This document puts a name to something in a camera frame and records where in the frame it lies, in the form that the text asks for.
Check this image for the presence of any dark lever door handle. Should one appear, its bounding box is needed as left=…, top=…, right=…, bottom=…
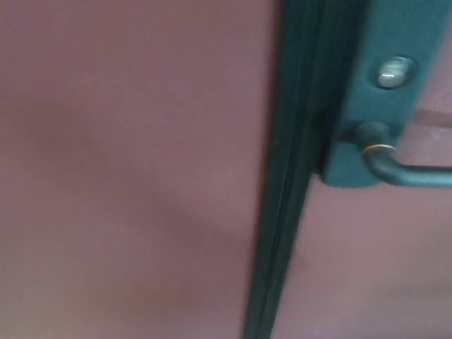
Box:
left=354, top=121, right=452, bottom=188

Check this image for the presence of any black door edge strip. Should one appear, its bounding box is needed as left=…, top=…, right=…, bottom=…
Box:
left=241, top=0, right=371, bottom=339

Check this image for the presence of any maroon door leaf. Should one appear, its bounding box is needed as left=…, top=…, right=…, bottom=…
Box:
left=0, top=0, right=284, bottom=339
left=275, top=0, right=452, bottom=339

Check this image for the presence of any silver key cylinder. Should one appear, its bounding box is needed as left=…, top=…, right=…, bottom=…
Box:
left=375, top=56, right=416, bottom=90

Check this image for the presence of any dark green lock plate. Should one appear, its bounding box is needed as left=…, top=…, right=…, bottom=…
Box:
left=320, top=0, right=448, bottom=189

